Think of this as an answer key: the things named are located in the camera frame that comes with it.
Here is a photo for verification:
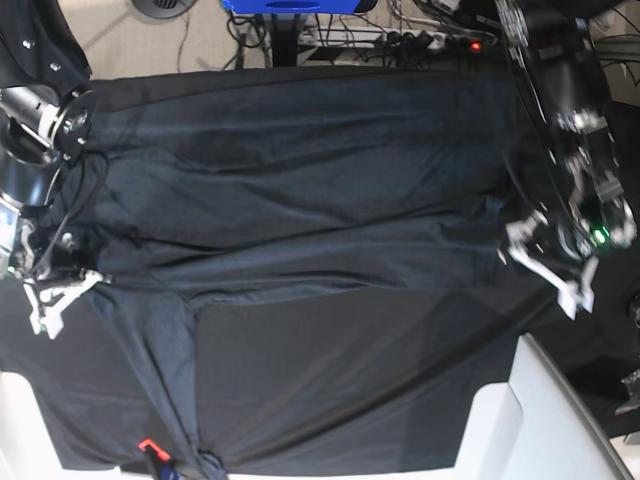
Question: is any black table stand column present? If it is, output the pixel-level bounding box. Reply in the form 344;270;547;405
265;14;308;68

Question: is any blue box on stand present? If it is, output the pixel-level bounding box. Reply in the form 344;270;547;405
221;0;360;14

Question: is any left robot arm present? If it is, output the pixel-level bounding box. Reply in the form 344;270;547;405
496;1;637;318

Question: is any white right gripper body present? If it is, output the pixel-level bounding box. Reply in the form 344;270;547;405
22;269;111;340

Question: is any blue clamp at front edge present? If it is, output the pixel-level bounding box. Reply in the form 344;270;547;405
138;438;182;480

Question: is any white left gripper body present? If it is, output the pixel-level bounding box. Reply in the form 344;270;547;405
505;210;599;320

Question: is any black table cloth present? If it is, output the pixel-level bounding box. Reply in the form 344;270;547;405
0;67;640;474

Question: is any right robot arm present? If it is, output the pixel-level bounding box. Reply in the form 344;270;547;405
1;1;107;339

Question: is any white foam block right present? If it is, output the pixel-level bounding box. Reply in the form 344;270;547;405
454;334;633;480

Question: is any black metal bracket right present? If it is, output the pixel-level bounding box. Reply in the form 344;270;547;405
615;370;640;416

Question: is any white power strip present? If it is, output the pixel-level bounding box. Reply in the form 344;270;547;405
299;25;449;51

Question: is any round black floor grommet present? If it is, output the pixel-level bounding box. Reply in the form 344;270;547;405
131;0;196;20

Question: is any white foam block left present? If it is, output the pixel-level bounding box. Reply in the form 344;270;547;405
1;372;122;479

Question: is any white foam block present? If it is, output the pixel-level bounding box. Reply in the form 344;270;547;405
1;372;122;479
454;334;633;480

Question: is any dark blue-grey T-shirt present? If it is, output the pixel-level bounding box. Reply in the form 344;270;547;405
47;82;524;479

